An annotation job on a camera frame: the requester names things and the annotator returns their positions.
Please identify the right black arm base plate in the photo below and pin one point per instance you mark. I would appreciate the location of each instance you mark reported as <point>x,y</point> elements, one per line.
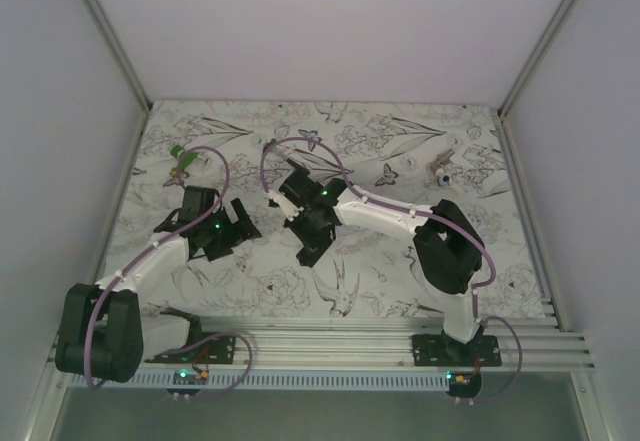
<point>443,351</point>

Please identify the left aluminium corner post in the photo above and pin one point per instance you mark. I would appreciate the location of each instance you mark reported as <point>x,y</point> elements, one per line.
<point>117,52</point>

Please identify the right small circuit board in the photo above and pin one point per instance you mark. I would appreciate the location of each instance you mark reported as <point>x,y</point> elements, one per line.
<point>464,386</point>

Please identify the white slotted cable duct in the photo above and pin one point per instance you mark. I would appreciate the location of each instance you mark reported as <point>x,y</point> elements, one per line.
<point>262,379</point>

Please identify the floral patterned table mat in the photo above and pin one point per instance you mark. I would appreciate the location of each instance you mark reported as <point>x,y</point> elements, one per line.
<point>385,148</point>

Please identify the small black handled hammer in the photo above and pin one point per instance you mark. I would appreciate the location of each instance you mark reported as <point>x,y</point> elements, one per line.
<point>271,148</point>

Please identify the left small circuit board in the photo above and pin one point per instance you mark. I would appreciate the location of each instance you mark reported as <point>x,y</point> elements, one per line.
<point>186,383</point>

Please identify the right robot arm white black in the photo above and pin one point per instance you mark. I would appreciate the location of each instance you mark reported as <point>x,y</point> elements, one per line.
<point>448,250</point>

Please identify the black fuse box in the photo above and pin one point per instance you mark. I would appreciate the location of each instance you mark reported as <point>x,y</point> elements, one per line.
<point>309,255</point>

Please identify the green plastic connector part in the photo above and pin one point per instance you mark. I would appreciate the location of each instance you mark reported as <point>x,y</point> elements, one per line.
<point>184,159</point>

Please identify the grey metal fitting part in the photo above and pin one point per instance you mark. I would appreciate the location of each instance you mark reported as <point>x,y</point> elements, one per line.
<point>441,160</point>

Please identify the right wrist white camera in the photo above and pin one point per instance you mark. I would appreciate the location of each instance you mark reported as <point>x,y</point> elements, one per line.
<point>289,209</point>

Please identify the small circuit board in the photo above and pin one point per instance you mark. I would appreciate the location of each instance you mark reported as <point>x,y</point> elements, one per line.
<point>464,386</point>
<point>186,383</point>

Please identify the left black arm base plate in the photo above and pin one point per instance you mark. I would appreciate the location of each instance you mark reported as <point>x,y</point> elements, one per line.
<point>219,351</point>

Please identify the white blue small plug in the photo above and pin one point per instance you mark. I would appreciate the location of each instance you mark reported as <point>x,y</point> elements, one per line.
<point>446,181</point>

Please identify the aluminium rail front frame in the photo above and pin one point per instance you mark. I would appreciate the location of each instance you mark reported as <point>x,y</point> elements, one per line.
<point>386,342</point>

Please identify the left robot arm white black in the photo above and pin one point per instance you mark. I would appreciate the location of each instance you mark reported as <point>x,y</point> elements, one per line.
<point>103,333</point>

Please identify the aluminium corner post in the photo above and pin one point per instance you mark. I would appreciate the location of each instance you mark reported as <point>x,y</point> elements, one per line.
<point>117,52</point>
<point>536,57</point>

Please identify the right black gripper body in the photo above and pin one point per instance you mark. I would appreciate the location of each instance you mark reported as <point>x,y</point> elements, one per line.
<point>307,229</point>

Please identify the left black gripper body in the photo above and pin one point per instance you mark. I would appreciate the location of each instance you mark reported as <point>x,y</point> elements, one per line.
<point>222,234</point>

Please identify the right aluminium corner post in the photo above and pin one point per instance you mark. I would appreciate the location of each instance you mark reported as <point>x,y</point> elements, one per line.
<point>536,57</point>

